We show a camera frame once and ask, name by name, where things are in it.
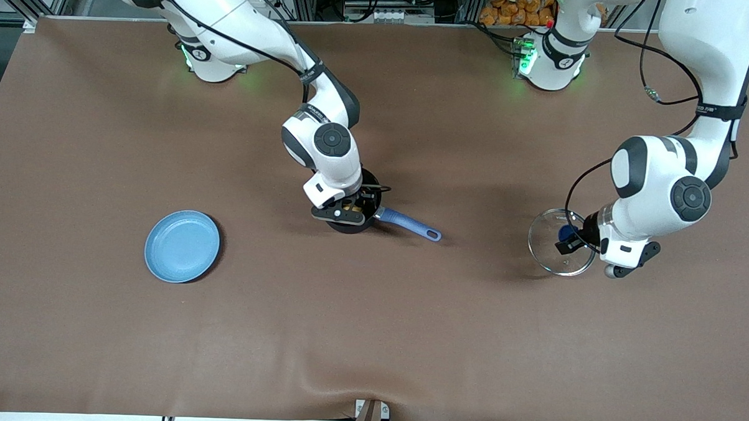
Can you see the metal bracket with post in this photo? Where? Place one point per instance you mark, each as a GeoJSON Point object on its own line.
{"type": "Point", "coordinates": [370, 416]}

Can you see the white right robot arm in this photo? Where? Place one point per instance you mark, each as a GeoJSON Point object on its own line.
{"type": "Point", "coordinates": [231, 18]}

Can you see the glass lid with blue knob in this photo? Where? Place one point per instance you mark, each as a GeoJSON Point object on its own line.
{"type": "Point", "coordinates": [544, 254]}

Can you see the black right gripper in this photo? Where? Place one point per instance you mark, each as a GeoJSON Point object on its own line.
{"type": "Point", "coordinates": [367, 196]}

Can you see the blue round plate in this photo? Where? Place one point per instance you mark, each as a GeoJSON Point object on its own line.
{"type": "Point", "coordinates": [183, 247]}

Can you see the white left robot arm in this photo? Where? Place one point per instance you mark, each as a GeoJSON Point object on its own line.
{"type": "Point", "coordinates": [656, 183]}

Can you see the white power strip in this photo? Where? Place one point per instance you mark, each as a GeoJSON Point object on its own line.
{"type": "Point", "coordinates": [390, 15]}

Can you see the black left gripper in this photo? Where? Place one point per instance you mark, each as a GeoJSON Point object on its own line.
{"type": "Point", "coordinates": [589, 230]}

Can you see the bag of orange buns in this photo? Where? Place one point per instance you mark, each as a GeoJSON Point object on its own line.
{"type": "Point", "coordinates": [518, 7]}

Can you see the yellow potato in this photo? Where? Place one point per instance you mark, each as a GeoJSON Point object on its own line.
{"type": "Point", "coordinates": [351, 206]}

